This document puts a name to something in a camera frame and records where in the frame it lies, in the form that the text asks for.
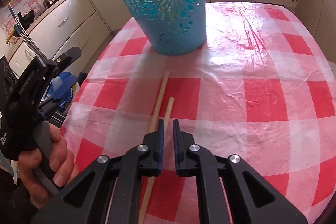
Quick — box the wooden chopstick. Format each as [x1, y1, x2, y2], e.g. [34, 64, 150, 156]
[138, 97, 174, 224]
[150, 71, 169, 132]

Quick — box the person left hand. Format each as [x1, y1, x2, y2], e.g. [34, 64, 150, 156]
[18, 124, 79, 209]

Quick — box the blue shopping bag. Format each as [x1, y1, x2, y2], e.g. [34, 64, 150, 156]
[41, 72, 80, 113]

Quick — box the mop pole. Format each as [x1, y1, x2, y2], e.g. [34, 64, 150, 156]
[7, 1, 47, 59]

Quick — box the black wok pan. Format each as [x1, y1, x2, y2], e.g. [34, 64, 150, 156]
[6, 10, 35, 44]

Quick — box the red white checkered tablecloth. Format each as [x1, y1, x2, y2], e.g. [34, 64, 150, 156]
[62, 3, 335, 223]

